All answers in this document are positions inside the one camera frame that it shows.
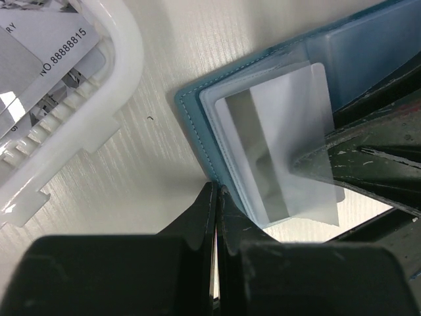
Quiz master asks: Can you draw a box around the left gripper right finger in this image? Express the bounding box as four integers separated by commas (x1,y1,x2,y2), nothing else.
216,186,420,315

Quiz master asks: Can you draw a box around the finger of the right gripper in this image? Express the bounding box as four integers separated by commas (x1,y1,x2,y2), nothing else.
291,98,421,217
333,64,420,128

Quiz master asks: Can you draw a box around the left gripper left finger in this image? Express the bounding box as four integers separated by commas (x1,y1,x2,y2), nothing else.
1,182,216,315

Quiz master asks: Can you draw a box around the blue leather card holder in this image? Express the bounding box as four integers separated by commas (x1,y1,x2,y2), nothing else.
174,1,420,228

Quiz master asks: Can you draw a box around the silver vip card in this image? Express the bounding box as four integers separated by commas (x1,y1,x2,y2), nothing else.
1,9,99,109
282,63,344,226
215,90,289,226

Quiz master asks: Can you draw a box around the silver VIP card top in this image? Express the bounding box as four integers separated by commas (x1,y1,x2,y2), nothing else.
215,90,289,226

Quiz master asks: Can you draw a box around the white plastic basket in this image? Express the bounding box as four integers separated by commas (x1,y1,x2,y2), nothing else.
1,1,144,226

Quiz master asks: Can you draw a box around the silver VIP card lowest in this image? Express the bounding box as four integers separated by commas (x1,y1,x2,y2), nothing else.
1,48,106,139

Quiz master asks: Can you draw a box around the silver VIP card bottom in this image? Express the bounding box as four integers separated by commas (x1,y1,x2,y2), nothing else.
1,9,99,109

